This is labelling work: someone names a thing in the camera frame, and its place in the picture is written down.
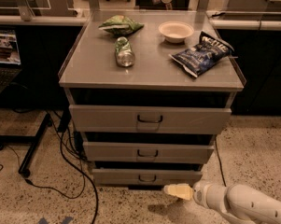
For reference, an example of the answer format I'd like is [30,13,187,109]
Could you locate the grey top drawer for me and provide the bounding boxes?
[69,105,231,134]

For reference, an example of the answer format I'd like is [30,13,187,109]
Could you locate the grey bottom drawer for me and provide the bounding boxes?
[92,169,203,186]

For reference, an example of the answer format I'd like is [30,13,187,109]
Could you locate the grey drawer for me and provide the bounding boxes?
[92,169,203,186]
[83,142,214,164]
[69,105,231,134]

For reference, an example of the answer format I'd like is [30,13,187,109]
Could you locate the black cable right floor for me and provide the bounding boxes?
[214,137,228,188]

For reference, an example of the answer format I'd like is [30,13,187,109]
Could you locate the white paper bowl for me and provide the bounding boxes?
[159,21,194,44]

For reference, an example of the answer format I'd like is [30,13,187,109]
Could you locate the blue Kettle chip bag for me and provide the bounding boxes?
[169,31,234,78]

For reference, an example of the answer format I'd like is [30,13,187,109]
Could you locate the open laptop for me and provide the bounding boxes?
[0,29,21,93]

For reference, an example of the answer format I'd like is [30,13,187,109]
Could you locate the grey middle drawer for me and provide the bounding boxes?
[83,142,214,164]

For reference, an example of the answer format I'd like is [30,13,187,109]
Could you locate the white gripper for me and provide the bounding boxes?
[163,181,228,213]

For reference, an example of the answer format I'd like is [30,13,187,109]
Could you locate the grey drawer cabinet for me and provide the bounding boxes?
[60,10,243,175]

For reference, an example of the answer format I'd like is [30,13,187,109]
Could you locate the green chip bag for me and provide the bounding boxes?
[99,15,144,36]

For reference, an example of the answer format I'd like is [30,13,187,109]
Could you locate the green soda can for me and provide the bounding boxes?
[115,36,135,67]

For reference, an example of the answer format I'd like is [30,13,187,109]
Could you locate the black rolling laptop stand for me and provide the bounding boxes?
[0,114,52,178]

